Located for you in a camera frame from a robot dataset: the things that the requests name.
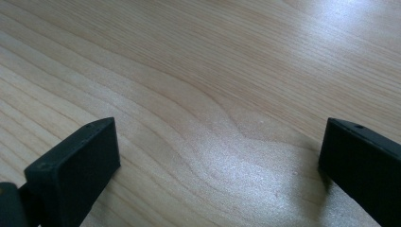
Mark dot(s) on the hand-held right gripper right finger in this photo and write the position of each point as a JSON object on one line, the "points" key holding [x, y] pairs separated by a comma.
{"points": [[362, 167]]}

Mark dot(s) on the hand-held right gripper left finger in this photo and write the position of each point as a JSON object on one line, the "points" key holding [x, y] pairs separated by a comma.
{"points": [[74, 171]]}

